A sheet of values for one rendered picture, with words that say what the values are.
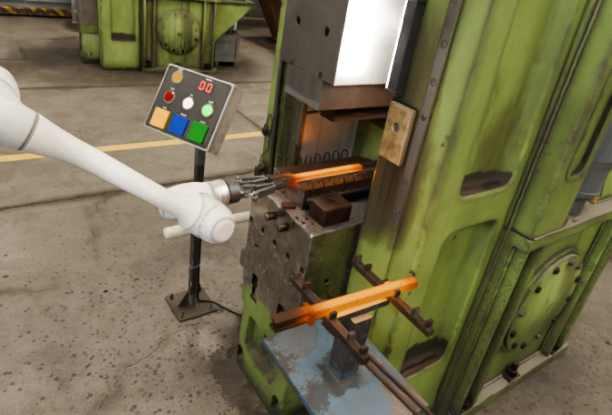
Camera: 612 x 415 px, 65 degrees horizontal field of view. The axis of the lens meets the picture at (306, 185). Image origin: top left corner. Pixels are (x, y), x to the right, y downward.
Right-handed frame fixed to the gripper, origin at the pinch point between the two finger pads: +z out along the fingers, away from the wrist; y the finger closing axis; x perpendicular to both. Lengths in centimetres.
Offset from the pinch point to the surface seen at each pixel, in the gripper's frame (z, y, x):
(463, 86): 22, 45, 46
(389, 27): 25, 13, 53
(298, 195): 5.2, 4.4, -4.2
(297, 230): -1.1, 14.6, -10.8
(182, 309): -12, -55, -98
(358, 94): 21.7, 7.5, 31.4
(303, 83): 6.6, -2.1, 33.0
